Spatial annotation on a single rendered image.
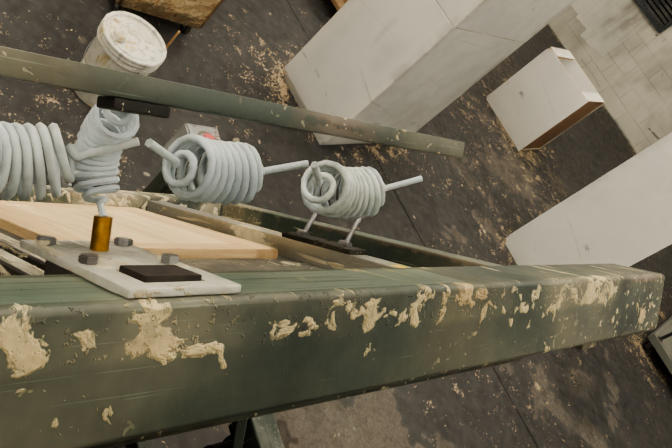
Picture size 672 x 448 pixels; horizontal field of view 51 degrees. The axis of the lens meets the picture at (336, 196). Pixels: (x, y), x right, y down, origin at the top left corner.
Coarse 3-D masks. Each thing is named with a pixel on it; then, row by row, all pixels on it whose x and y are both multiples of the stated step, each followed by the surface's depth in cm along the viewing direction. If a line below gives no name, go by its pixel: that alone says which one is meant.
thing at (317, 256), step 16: (160, 208) 179; (176, 208) 174; (208, 224) 165; (224, 224) 161; (240, 224) 158; (256, 240) 152; (272, 240) 149; (288, 240) 145; (288, 256) 145; (304, 256) 142; (320, 256) 139; (336, 256) 136; (352, 256) 133; (368, 256) 135
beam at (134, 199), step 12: (48, 192) 165; (72, 192) 169; (120, 192) 184; (132, 192) 189; (144, 192) 194; (84, 204) 171; (108, 204) 176; (120, 204) 178; (132, 204) 181; (144, 204) 183; (180, 204) 191; (192, 204) 194; (204, 204) 197; (216, 204) 200
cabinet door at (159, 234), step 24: (0, 216) 133; (24, 216) 137; (48, 216) 144; (72, 216) 150; (120, 216) 161; (144, 216) 167; (144, 240) 131; (168, 240) 135; (192, 240) 140; (216, 240) 145; (240, 240) 148
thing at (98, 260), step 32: (96, 128) 58; (128, 128) 60; (96, 160) 60; (96, 192) 61; (96, 224) 61; (0, 256) 71; (32, 256) 73; (64, 256) 57; (96, 256) 55; (128, 256) 61; (160, 256) 63; (128, 288) 49; (160, 288) 50; (192, 288) 52; (224, 288) 54
